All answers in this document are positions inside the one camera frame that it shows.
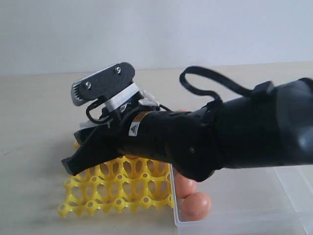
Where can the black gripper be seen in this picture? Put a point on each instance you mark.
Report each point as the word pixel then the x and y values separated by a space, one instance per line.
pixel 183 139

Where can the clear plastic container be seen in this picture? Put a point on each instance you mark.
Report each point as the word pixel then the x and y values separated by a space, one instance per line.
pixel 259 201

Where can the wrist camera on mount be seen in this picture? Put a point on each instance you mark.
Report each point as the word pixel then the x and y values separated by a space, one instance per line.
pixel 112 92

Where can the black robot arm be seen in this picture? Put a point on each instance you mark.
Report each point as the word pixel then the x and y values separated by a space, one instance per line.
pixel 273 127

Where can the yellow plastic egg tray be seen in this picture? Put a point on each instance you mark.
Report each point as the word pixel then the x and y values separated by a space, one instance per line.
pixel 122 184

